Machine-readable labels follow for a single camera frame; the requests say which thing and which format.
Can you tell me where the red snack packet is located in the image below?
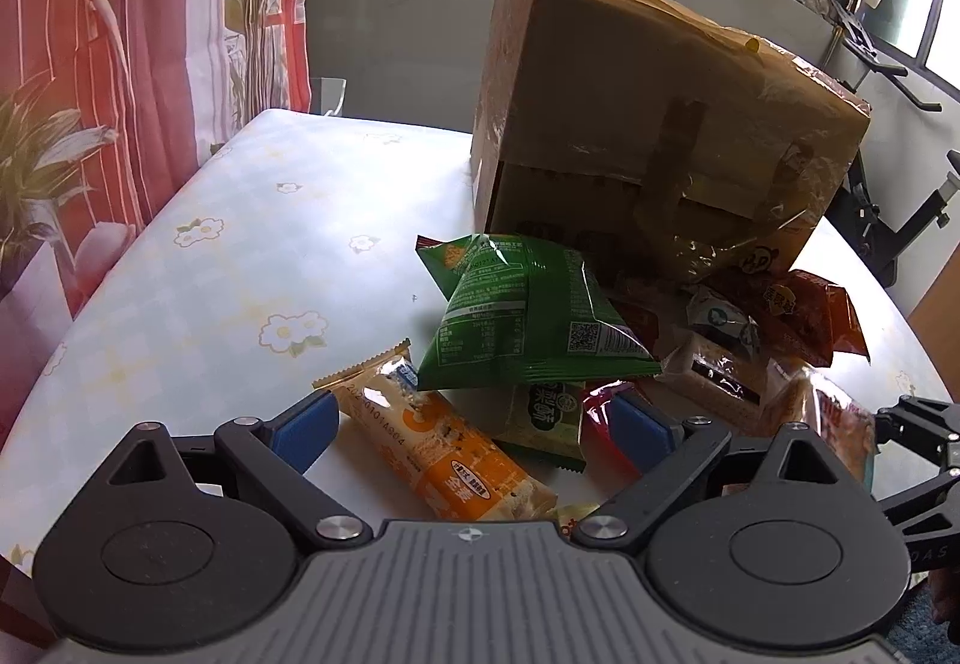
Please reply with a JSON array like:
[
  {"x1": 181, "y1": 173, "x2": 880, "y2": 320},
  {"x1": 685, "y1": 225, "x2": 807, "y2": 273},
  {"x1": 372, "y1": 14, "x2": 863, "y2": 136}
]
[{"x1": 581, "y1": 380, "x2": 640, "y2": 479}]

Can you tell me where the brown taped cardboard box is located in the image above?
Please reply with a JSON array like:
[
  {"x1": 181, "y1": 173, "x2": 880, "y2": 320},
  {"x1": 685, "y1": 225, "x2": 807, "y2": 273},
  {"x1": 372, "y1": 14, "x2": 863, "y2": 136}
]
[{"x1": 470, "y1": 0, "x2": 871, "y2": 283}]

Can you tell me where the white plastic bin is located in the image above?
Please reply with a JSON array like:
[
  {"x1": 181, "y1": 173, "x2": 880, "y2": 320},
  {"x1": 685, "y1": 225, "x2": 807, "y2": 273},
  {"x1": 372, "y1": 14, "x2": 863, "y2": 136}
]
[{"x1": 311, "y1": 76, "x2": 347, "y2": 116}]

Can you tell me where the red white printed curtain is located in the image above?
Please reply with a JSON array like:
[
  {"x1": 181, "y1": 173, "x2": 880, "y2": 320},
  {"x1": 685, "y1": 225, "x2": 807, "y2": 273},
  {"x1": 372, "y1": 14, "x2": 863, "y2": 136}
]
[{"x1": 0, "y1": 0, "x2": 316, "y2": 425}]

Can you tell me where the green chip bag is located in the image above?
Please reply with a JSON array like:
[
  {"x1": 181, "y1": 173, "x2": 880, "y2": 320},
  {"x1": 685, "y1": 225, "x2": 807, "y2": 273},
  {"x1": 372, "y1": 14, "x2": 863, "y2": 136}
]
[{"x1": 415, "y1": 233, "x2": 661, "y2": 389}]

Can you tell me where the black exercise bike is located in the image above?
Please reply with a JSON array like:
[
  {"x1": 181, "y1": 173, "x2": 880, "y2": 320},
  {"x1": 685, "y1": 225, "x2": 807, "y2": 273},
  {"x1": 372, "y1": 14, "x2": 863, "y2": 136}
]
[{"x1": 797, "y1": 0, "x2": 958, "y2": 290}]

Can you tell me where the clear brown cake packet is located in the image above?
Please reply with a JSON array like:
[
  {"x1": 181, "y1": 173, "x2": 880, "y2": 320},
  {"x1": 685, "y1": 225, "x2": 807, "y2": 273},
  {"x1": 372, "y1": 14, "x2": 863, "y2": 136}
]
[{"x1": 659, "y1": 332, "x2": 879, "y2": 486}]

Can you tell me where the white green small packet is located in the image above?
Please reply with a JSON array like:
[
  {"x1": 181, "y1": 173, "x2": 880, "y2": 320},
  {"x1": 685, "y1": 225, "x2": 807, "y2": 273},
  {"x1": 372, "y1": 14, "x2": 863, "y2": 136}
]
[{"x1": 686, "y1": 287, "x2": 760, "y2": 357}]

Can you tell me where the orange wafer snack packet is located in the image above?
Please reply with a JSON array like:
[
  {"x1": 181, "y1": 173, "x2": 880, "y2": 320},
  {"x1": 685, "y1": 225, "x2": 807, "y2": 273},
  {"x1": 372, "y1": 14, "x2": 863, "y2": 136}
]
[{"x1": 313, "y1": 341, "x2": 556, "y2": 522}]

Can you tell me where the dark red snack bag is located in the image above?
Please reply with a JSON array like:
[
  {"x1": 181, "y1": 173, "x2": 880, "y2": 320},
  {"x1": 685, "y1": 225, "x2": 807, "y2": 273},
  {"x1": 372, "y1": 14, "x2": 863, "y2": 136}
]
[{"x1": 739, "y1": 269, "x2": 871, "y2": 368}]

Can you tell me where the small green pastry packet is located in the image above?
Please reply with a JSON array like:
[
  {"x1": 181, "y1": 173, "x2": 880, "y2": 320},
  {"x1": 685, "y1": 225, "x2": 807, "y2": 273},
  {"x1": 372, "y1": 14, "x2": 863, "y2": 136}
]
[{"x1": 493, "y1": 383, "x2": 586, "y2": 472}]

